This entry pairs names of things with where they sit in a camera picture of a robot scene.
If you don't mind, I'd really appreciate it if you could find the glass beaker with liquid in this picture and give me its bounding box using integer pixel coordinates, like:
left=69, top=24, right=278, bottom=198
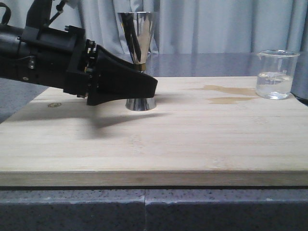
left=256, top=50, right=300, bottom=100

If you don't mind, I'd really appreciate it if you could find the grey curtain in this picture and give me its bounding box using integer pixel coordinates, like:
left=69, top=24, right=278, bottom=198
left=0, top=0, right=308, bottom=56

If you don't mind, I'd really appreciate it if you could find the light wooden cutting board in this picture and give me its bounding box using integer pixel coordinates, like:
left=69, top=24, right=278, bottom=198
left=0, top=77, right=308, bottom=186

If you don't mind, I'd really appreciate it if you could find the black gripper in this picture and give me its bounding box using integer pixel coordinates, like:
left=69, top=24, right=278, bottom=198
left=18, top=26, right=158, bottom=105

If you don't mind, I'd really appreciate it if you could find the steel double jigger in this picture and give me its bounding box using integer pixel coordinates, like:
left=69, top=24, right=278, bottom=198
left=117, top=11, right=159, bottom=112

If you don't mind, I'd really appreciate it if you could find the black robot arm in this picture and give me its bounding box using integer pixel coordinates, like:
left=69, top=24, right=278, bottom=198
left=0, top=0, right=157, bottom=105

